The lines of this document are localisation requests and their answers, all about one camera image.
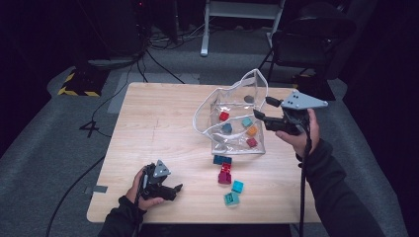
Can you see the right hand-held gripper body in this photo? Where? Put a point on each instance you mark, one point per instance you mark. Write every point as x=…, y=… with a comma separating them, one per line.
x=294, y=120

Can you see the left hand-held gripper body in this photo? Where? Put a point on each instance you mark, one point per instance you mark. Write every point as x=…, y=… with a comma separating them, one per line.
x=153, y=184

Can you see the pale teal toy block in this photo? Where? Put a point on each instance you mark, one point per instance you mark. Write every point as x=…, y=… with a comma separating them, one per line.
x=247, y=122

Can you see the orange toy block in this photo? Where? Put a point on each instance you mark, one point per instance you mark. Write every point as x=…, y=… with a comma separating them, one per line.
x=252, y=130

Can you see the crimson toy block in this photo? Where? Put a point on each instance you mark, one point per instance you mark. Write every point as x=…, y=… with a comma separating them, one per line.
x=252, y=142

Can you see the small dark blue toy block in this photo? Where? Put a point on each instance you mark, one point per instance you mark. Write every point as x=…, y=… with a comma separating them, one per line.
x=226, y=127

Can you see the red toy block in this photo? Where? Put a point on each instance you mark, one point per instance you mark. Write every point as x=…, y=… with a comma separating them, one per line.
x=226, y=168
x=224, y=116

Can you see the clear plastic bag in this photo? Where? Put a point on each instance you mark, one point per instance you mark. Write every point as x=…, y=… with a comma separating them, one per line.
x=237, y=146

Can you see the maroon toy block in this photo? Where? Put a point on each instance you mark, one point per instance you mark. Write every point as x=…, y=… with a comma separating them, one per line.
x=224, y=178

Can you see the long dark blue toy block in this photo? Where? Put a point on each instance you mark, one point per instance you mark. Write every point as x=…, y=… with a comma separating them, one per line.
x=222, y=159

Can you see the teal studded toy block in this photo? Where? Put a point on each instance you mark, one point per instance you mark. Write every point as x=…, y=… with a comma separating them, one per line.
x=232, y=198

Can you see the cyan toy block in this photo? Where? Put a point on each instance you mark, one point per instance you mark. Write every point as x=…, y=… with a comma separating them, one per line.
x=237, y=186

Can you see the person's left hand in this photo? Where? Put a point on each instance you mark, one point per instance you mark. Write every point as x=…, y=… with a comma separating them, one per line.
x=134, y=197

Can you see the person's right hand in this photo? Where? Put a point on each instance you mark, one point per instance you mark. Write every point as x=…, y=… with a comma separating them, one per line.
x=304, y=141

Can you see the dark base with yellow mark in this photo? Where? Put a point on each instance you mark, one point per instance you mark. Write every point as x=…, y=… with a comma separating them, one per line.
x=321, y=84

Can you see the grey tape strip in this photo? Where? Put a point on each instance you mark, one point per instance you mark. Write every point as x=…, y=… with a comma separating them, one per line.
x=99, y=189

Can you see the black chair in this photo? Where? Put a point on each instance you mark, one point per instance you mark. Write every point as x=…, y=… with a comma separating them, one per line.
x=296, y=49

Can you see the black yellow striped base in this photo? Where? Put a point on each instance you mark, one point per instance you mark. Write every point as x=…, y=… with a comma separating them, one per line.
x=84, y=85

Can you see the dark equipment stand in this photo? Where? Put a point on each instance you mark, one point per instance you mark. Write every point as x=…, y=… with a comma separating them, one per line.
x=112, y=29

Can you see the white desk frame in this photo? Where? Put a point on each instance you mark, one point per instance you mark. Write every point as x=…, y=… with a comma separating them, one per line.
x=242, y=10

